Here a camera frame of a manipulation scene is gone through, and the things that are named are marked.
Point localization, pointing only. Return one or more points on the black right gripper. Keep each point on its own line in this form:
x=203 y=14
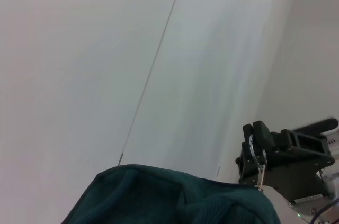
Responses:
x=296 y=171

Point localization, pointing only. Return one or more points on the dark teal insulated lunch bag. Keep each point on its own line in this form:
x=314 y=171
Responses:
x=172 y=200

